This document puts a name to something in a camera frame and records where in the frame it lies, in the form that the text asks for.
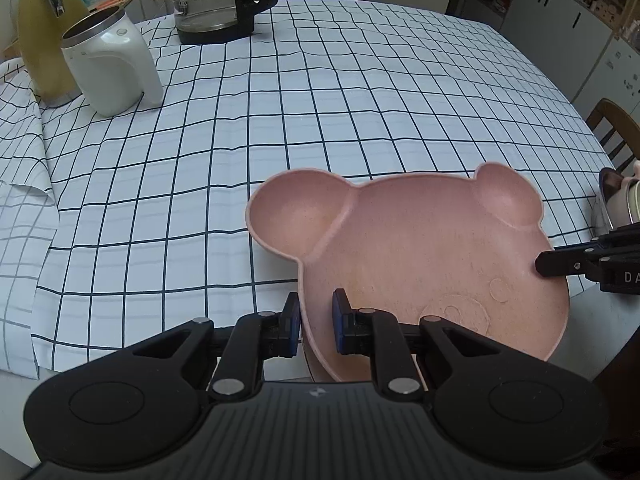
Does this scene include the cream bowl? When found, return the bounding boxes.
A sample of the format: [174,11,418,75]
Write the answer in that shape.
[606,177,640,224]

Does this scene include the glass electric kettle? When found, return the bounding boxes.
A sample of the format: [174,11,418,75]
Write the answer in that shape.
[172,0,278,46]

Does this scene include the white checkered tablecloth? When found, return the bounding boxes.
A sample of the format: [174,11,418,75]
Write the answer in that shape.
[0,0,618,382]

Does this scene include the pink bear-shaped plate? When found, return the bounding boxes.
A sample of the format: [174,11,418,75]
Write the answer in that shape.
[244,161,571,386]

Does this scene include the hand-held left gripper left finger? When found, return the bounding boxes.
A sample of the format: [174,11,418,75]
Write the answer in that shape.
[119,291,302,402]

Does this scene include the white lower cabinets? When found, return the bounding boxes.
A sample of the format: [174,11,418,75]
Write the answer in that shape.
[500,0,640,106]

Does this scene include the stainless steel bowl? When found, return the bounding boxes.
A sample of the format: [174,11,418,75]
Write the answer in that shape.
[591,166,626,236]

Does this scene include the yellow thermos jug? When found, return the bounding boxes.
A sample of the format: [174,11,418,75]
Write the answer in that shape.
[11,0,91,108]

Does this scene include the white electric mug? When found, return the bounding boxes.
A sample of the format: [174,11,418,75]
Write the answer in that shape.
[61,6,164,118]

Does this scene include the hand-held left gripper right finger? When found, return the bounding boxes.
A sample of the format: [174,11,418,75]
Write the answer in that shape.
[331,288,505,404]

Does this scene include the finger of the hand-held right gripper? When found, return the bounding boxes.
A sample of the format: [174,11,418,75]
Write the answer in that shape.
[555,224,640,259]
[535,248,609,278]

